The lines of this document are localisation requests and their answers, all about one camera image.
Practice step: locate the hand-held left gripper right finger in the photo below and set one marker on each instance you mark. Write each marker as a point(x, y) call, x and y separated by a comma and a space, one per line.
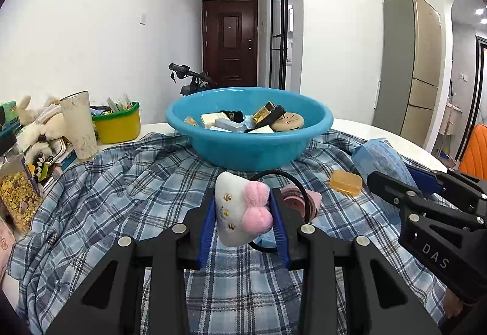
point(279, 236)

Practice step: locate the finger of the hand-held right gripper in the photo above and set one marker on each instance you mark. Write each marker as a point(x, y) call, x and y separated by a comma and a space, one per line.
point(422, 177)
point(395, 192)

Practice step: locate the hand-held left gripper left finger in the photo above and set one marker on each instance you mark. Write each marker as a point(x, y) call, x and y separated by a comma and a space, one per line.
point(207, 228)

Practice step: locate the large blue barcode packet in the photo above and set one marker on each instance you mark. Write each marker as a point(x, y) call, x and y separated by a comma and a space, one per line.
point(266, 238)

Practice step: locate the small blue packet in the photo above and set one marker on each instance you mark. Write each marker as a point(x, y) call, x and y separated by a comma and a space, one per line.
point(376, 160)

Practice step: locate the blue plastic basin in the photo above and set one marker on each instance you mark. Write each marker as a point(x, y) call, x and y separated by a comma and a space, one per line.
point(247, 152)

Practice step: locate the cream tissue packet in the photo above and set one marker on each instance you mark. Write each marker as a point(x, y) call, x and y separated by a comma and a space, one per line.
point(261, 130)

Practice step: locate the person's right hand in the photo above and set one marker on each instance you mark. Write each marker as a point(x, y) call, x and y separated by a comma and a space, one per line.
point(452, 306)

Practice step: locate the orange soap box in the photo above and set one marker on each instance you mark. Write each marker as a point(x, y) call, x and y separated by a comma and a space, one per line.
point(346, 183)

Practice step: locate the orange chair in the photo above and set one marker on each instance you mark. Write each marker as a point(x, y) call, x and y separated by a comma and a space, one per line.
point(475, 156)

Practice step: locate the blue plaid cloth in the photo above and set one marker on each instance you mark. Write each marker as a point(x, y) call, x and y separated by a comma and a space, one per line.
point(133, 198)

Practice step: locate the pale blue box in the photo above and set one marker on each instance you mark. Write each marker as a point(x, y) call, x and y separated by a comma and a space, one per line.
point(228, 126)

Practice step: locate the beige refrigerator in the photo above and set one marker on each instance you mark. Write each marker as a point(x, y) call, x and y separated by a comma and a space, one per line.
point(418, 72)

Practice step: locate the small gold box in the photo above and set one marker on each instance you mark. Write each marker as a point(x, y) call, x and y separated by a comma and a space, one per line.
point(190, 121)

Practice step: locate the tan round disc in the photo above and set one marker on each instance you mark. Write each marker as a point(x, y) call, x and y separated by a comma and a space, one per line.
point(288, 122)

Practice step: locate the black pouch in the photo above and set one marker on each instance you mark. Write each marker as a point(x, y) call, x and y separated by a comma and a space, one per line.
point(233, 115)

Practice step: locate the black box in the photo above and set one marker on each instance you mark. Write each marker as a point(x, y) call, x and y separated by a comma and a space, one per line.
point(277, 113)

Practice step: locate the large gold box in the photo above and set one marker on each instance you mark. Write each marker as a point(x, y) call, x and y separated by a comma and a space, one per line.
point(263, 111)

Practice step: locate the yellow-green plastic bin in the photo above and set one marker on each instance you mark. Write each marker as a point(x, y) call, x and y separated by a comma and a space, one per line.
point(116, 127)

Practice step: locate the pile of small sachets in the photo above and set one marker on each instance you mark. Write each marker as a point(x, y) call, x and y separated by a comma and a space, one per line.
point(118, 105)

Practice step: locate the white tumbler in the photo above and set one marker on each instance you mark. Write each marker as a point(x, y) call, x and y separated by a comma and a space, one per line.
point(80, 129)

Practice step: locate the dark brown door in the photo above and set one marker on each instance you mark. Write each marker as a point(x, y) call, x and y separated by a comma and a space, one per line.
point(230, 46)

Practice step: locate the clear cereal jar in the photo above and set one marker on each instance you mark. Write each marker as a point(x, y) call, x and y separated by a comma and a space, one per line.
point(19, 198)

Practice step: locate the cream plush toy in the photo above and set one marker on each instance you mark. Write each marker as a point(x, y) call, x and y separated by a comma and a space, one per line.
point(42, 129)

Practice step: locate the black-framed glass sliding door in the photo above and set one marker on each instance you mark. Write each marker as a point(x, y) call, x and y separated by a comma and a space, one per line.
point(279, 34)

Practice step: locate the pink pouch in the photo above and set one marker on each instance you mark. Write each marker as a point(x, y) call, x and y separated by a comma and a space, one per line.
point(5, 251)

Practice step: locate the green tissue box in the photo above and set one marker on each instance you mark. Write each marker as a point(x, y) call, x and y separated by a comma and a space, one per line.
point(7, 118)

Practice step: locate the white wall switch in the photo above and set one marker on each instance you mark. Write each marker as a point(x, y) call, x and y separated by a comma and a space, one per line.
point(142, 18)

